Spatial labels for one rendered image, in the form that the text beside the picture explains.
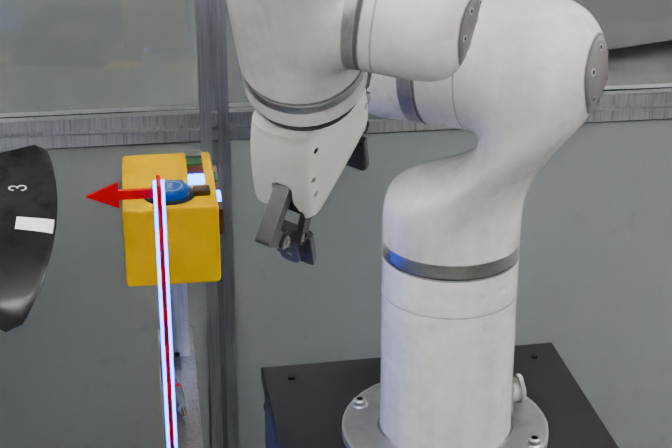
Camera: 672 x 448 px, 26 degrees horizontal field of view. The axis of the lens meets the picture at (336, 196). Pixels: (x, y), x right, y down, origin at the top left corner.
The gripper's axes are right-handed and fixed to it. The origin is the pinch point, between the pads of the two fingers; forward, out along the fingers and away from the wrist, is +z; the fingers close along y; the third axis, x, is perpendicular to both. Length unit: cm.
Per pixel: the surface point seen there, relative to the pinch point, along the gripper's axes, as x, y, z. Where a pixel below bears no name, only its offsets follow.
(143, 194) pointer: -18.6, -0.4, 11.3
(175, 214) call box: -24.8, -10.0, 33.2
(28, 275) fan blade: -22.5, 11.3, 9.2
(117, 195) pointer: -20.4, 0.8, 10.9
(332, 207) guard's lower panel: -26, -43, 82
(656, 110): 11, -74, 78
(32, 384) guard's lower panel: -58, -6, 96
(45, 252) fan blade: -22.8, 8.5, 10.2
